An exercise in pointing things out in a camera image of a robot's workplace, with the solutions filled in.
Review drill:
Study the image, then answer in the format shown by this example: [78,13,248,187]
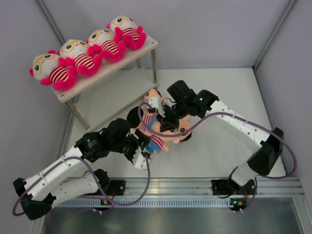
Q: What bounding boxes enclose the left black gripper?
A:
[110,130,150,161]

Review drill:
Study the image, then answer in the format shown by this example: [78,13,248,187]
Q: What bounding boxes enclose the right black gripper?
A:
[156,101,189,131]

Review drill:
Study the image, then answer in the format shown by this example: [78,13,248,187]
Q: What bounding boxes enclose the boy plush face up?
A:
[145,118,169,155]
[152,115,192,145]

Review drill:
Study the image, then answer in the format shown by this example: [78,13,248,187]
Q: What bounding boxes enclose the boy plush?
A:
[143,88,163,114]

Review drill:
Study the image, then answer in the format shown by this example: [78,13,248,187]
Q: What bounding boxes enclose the panda plush with glasses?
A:
[106,16,147,51]
[59,39,102,78]
[29,50,78,92]
[86,29,127,63]

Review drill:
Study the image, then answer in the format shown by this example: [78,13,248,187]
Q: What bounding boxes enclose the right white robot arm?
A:
[160,80,284,195]

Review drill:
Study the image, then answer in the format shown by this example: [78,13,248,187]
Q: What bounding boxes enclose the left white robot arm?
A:
[13,118,150,220]

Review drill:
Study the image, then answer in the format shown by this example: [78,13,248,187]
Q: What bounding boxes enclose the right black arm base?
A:
[212,178,256,196]

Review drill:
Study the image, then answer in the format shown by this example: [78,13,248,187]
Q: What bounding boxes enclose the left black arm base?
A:
[82,179,126,196]

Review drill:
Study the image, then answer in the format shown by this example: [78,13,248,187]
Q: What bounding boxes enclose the white two-tier shelf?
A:
[54,36,158,133]

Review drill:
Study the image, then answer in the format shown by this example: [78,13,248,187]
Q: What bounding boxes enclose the boy plush showing black hair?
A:
[126,106,157,132]

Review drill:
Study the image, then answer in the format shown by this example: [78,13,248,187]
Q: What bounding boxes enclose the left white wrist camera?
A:
[132,151,151,170]

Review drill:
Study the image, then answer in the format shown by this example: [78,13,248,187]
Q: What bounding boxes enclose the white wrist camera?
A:
[132,151,151,170]
[147,97,164,117]

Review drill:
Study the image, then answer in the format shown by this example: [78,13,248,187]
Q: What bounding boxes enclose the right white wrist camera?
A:
[147,97,164,117]

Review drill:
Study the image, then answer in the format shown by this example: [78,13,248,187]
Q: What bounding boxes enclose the aluminium mounting rail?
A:
[39,177,305,197]

